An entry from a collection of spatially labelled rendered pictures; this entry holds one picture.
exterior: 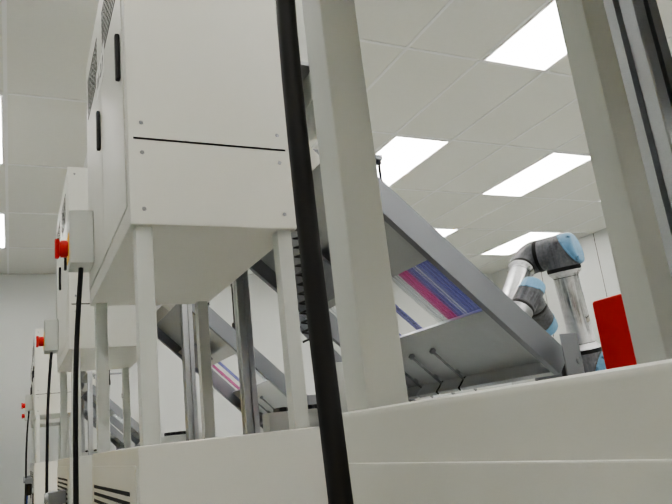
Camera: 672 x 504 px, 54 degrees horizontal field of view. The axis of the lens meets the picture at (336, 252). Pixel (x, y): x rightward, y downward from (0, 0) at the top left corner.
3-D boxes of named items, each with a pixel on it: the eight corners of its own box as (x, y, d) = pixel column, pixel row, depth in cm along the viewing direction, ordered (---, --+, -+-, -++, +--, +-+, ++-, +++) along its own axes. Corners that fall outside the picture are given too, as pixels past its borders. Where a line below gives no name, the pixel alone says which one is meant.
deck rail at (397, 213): (554, 375, 152) (563, 354, 155) (560, 374, 150) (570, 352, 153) (321, 163, 141) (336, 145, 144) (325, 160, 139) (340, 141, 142)
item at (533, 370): (405, 400, 209) (416, 382, 212) (554, 375, 152) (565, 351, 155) (402, 398, 208) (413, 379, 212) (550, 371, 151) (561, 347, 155)
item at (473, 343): (406, 391, 210) (411, 383, 211) (554, 363, 153) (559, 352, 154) (362, 353, 207) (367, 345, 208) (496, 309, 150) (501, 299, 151)
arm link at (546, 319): (527, 325, 216) (513, 302, 211) (561, 318, 210) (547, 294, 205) (525, 343, 211) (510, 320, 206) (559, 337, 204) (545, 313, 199)
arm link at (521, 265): (506, 242, 249) (477, 322, 212) (534, 234, 243) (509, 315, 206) (518, 267, 253) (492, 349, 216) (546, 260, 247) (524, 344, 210)
